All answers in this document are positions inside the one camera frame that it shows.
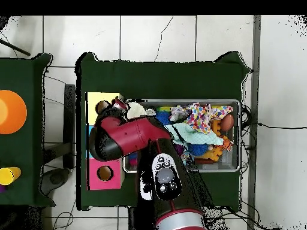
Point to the cream knitted cloth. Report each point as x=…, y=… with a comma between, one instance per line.
x=135, y=110

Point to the polka dot colourful cloth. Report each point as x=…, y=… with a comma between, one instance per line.
x=206, y=115

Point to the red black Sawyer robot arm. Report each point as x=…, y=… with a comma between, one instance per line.
x=129, y=136

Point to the wooden box with three holes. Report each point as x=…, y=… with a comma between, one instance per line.
x=93, y=179

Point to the blue spiky rubber ball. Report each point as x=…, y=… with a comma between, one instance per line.
x=164, y=118

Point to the black upright panel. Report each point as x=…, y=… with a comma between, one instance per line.
x=70, y=120

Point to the mint green fuzzy cloth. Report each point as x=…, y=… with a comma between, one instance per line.
x=196, y=134

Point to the dark green side table cloth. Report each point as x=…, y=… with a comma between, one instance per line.
x=36, y=72

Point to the grey round floor base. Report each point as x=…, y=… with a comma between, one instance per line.
x=57, y=178

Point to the brown toy football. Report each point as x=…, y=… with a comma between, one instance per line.
x=227, y=122

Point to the yellow plastic cup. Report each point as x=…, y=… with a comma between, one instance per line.
x=8, y=176

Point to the purple object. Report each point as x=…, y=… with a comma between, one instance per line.
x=2, y=188

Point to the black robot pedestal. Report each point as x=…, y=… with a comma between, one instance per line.
x=136, y=220

